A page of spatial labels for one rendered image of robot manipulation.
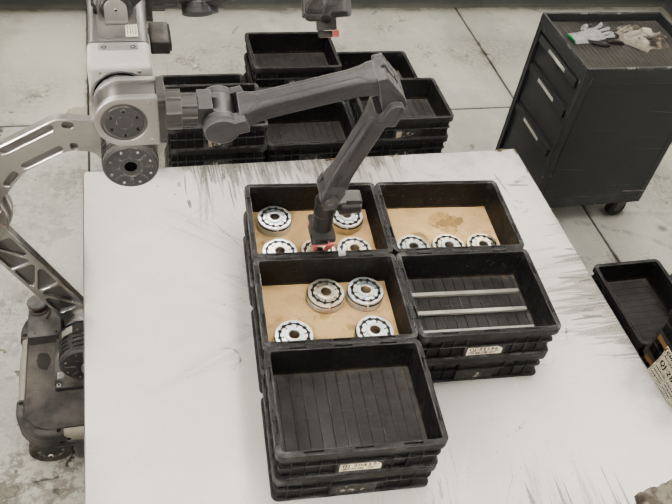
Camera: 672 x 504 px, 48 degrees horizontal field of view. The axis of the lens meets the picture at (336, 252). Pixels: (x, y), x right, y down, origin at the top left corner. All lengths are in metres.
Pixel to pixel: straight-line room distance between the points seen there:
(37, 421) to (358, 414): 1.14
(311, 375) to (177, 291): 0.54
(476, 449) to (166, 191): 1.30
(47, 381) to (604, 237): 2.61
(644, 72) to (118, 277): 2.25
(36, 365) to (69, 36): 2.48
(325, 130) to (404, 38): 1.67
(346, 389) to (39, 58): 3.12
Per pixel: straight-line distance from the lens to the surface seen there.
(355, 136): 1.80
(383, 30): 5.01
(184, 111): 1.63
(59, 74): 4.43
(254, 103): 1.64
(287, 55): 3.68
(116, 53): 1.70
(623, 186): 3.86
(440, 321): 2.12
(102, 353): 2.15
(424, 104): 3.50
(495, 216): 2.42
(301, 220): 2.31
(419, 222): 2.38
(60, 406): 2.63
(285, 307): 2.07
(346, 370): 1.96
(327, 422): 1.87
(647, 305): 3.27
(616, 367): 2.40
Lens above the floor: 2.43
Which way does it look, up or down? 46 degrees down
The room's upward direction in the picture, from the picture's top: 10 degrees clockwise
